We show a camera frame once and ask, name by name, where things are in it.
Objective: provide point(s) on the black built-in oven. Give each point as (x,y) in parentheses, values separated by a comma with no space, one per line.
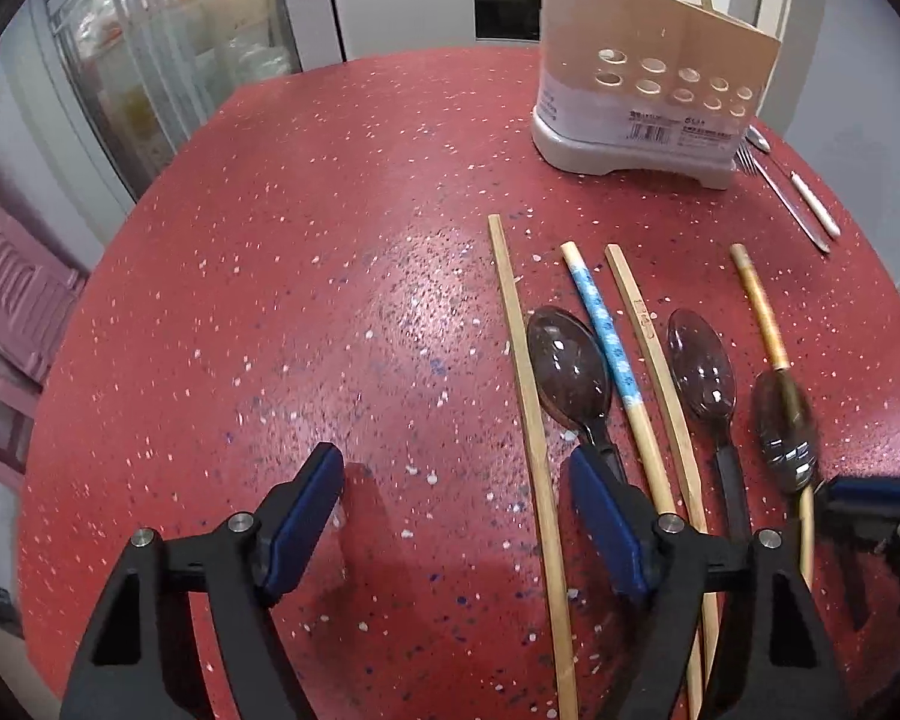
(506,4)

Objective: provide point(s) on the glass door cabinet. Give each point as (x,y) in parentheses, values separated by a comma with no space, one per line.
(172,52)

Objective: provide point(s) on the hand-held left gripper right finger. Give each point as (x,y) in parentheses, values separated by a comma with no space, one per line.
(607,517)

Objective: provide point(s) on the blue patterned chopstick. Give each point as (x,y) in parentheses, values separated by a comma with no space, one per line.
(607,337)

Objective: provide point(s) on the golden brown chopstick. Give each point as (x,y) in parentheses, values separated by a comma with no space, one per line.
(761,307)

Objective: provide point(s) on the bamboo chopstick with small print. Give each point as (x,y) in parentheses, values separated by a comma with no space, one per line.
(649,345)

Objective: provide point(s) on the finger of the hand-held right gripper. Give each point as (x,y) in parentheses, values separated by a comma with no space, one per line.
(866,493)

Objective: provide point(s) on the beige utensil holder with holes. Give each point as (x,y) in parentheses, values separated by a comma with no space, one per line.
(645,37)

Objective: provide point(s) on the ribbed pink plastic stool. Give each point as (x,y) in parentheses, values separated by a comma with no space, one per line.
(22,285)

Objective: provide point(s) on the plain bamboo chopstick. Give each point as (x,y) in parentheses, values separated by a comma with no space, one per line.
(521,382)

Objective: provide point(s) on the white kitchen counter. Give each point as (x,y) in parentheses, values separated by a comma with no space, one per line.
(405,7)

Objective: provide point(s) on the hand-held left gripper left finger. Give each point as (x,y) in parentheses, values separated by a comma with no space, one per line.
(307,517)

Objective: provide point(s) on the pink plastic stool with opening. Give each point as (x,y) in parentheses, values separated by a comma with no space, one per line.
(0,420)

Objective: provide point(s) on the metal fork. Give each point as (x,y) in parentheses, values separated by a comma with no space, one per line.
(784,199)

